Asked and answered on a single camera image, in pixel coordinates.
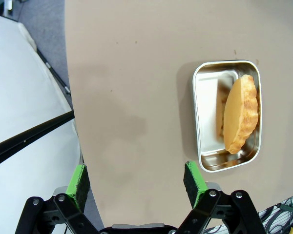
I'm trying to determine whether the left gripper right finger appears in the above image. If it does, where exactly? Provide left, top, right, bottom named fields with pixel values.
left=177, top=160, right=267, bottom=234

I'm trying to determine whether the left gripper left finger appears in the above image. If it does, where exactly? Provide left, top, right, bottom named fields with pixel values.
left=14, top=163, right=101, bottom=234

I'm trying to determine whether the rectangular steel container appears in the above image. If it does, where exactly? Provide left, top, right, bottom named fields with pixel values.
left=191, top=59, right=262, bottom=173

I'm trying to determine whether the black metal bar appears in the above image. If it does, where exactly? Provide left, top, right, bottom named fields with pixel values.
left=0, top=111, right=75, bottom=171

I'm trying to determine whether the white side board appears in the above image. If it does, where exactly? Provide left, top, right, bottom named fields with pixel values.
left=0, top=13, right=83, bottom=234

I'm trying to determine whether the thin black rod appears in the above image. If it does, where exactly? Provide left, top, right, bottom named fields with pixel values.
left=36, top=48, right=72, bottom=95

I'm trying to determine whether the tangled cable bundle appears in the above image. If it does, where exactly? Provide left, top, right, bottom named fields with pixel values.
left=256, top=191, right=293, bottom=234

